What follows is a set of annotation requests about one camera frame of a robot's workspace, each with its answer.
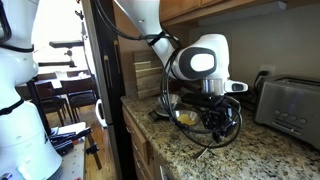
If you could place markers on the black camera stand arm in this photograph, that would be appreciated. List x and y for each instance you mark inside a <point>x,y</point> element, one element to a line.
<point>65,44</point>

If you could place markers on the steel bowl on scale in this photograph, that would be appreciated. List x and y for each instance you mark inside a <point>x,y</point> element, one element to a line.
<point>170,99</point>

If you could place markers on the white perforated robot table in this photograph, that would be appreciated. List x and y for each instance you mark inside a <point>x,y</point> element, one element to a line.
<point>71,163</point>

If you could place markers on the steel bowl with yellow powder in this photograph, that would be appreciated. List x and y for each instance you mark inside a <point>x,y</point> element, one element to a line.
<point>185,118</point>

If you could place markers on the wooden upper cabinet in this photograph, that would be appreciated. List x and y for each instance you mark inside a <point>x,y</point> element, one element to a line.
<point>180,6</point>

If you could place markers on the patchwork wooden cutting board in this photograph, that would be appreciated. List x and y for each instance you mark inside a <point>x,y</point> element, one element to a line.
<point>148,81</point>

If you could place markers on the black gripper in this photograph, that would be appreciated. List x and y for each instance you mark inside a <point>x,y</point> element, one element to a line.
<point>216,116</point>

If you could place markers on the black kitchen scale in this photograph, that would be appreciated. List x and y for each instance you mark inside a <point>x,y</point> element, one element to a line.
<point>158,115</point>

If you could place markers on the dark wooden dining chair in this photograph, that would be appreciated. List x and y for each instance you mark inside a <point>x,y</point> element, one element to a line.
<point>50,100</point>
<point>81,96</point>

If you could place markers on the stainless steel dishwasher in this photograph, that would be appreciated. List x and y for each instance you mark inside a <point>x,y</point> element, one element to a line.
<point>163,173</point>

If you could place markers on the stainless steel toaster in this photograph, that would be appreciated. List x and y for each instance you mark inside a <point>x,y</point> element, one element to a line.
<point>290,106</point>

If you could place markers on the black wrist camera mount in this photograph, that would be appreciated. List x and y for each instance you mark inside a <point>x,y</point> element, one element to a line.
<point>198,100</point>

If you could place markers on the white wall outlet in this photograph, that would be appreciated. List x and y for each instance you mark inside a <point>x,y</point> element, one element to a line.
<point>268,69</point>

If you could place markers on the wooden lower drawer cabinet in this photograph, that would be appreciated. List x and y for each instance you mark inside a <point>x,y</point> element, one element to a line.
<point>136,140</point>

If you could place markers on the dark dining table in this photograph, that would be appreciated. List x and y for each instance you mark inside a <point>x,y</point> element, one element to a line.
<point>58,78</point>

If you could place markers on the black refrigerator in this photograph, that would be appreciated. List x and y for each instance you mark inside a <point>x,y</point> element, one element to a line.
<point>111,83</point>

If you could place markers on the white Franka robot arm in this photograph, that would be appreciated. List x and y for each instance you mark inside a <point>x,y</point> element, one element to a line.
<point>206,50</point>

